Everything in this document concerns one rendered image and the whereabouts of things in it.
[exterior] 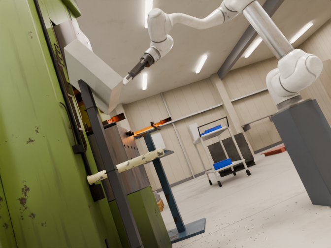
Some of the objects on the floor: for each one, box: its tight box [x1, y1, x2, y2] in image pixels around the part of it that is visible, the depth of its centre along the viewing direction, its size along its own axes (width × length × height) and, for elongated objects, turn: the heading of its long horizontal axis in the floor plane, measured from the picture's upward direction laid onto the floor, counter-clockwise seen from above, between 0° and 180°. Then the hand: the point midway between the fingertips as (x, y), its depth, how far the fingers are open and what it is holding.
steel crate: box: [207, 132, 256, 178], centre depth 618 cm, size 92×112×78 cm
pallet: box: [261, 145, 286, 156], centre depth 665 cm, size 122×87×11 cm
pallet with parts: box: [153, 191, 165, 212], centre depth 427 cm, size 106×74×30 cm
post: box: [77, 79, 144, 248], centre depth 115 cm, size 4×4×108 cm
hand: (126, 79), depth 142 cm, fingers closed
